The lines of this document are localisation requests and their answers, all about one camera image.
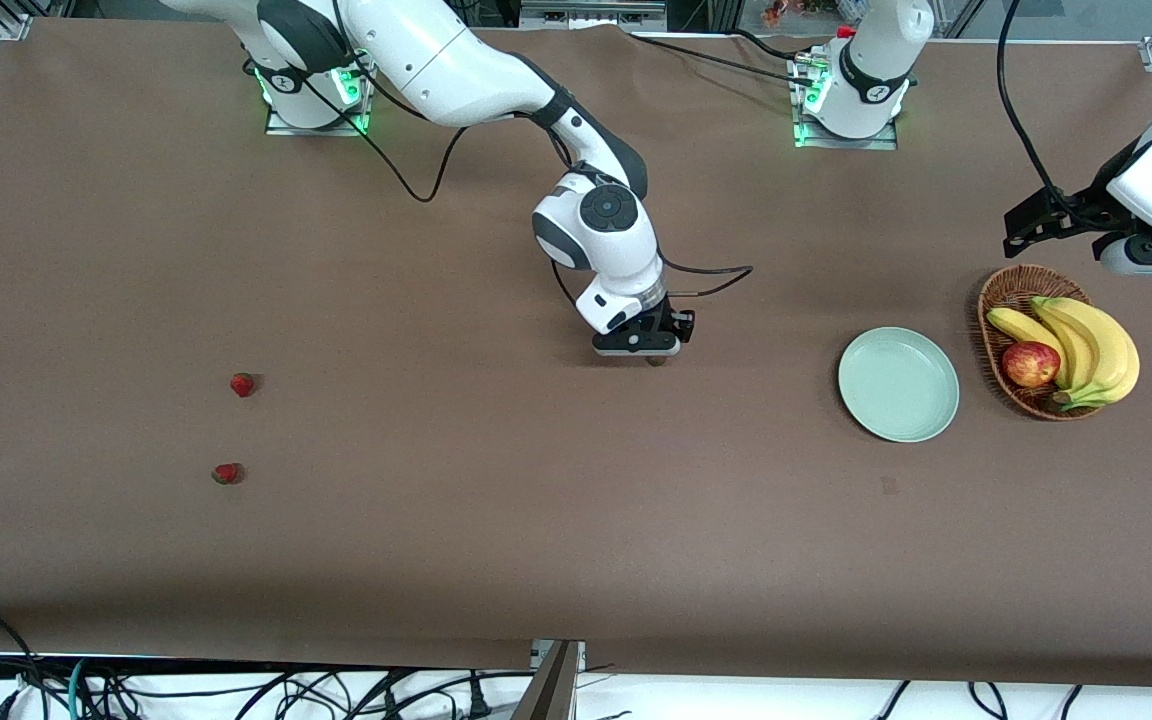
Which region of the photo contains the light green round plate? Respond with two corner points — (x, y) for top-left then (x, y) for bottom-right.
(838, 327), (961, 444)

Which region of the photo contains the brown wicker basket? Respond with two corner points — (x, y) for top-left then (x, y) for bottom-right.
(977, 264), (1109, 422)

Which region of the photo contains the yellow banana bunch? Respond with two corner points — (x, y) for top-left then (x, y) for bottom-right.
(986, 295), (1141, 412)

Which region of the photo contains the red apple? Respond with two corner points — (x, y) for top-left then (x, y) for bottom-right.
(1001, 341), (1062, 390)

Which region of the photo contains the brown paper table cover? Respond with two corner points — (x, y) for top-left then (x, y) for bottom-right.
(0, 15), (1152, 689)

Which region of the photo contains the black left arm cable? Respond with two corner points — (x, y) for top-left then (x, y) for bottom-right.
(994, 0), (1087, 216)

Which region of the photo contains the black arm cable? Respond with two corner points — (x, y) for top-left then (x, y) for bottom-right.
(301, 0), (754, 311)
(994, 0), (1087, 216)

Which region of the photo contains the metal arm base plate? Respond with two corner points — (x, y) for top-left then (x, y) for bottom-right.
(792, 116), (899, 152)
(264, 100), (375, 137)

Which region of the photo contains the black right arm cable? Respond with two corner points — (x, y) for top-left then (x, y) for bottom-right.
(301, 0), (754, 311)

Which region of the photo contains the grey metal frame bracket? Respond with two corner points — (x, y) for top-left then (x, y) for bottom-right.
(519, 0), (668, 31)

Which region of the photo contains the metal stand post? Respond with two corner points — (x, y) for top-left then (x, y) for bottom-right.
(511, 640), (587, 720)

